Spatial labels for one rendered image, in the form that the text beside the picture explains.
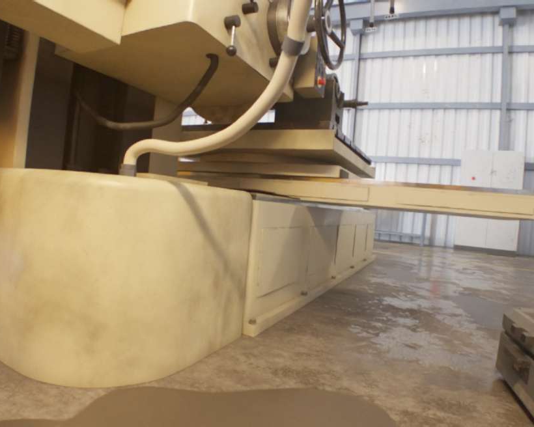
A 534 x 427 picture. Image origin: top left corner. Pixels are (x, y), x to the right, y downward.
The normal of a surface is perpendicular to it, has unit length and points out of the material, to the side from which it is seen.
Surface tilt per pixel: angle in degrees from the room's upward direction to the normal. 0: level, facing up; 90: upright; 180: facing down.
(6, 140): 90
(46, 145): 90
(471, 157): 90
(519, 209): 90
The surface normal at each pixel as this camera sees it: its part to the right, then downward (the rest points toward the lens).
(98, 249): 0.29, 0.05
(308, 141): -0.43, -0.01
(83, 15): 0.90, 0.09
